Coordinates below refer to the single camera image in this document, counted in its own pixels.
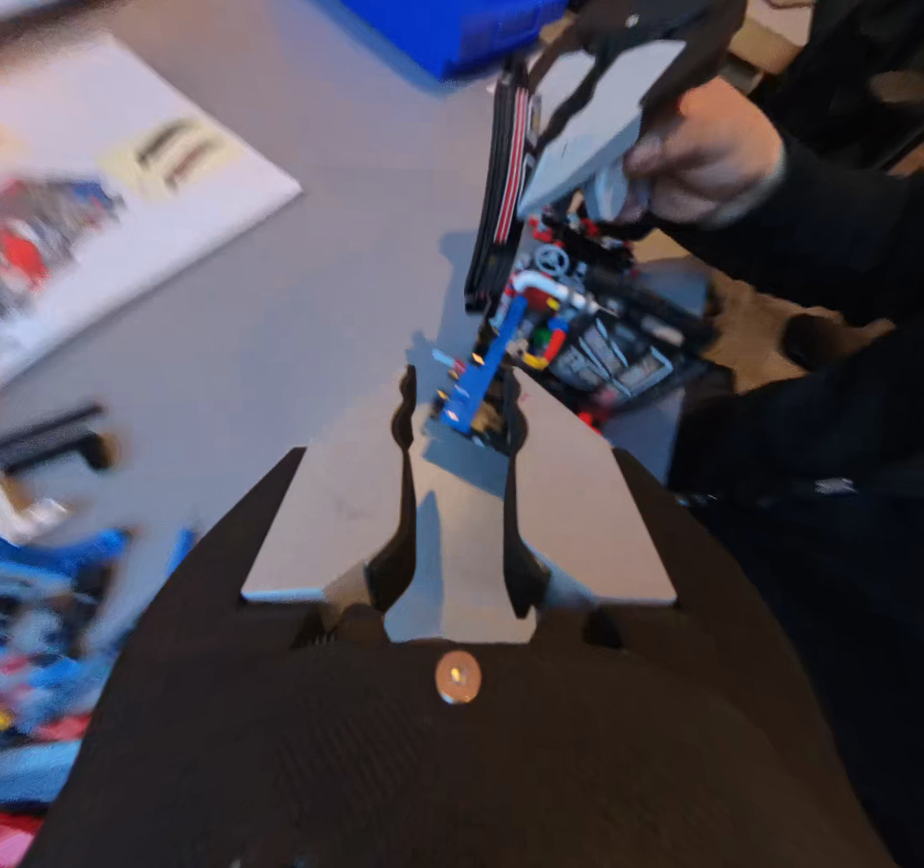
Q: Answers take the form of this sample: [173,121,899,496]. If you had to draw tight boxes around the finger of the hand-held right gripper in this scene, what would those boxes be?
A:
[514,40,688,219]
[529,51,602,145]

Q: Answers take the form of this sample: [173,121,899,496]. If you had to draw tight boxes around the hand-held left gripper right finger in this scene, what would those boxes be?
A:
[503,366,678,620]

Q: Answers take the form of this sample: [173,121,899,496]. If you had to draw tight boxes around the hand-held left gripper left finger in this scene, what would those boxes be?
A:
[240,365,418,613]

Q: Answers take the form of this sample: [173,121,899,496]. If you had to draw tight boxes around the red striped black curved panel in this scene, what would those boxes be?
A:
[465,60,542,312]

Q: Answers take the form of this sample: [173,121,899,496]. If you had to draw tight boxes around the toy brick car model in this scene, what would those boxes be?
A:
[432,204,719,450]

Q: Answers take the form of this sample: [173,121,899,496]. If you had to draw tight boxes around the instruction booklet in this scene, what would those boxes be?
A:
[0,34,304,385]

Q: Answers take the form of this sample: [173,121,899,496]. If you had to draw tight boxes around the person's right forearm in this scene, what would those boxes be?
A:
[650,132,924,324]

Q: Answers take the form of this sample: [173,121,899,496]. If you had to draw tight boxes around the person's right hand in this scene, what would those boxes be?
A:
[623,76,786,227]

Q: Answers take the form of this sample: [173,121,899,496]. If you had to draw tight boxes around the brown cardboard box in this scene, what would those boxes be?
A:
[725,0,824,77]

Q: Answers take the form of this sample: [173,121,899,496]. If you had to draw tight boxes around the black angled beam piece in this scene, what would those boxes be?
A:
[0,402,121,477]

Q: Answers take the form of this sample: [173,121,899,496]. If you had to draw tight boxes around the black chair armrest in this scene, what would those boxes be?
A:
[783,312,896,372]

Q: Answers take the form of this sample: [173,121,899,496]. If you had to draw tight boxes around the pile of loose brick pieces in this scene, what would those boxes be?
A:
[0,474,197,868]

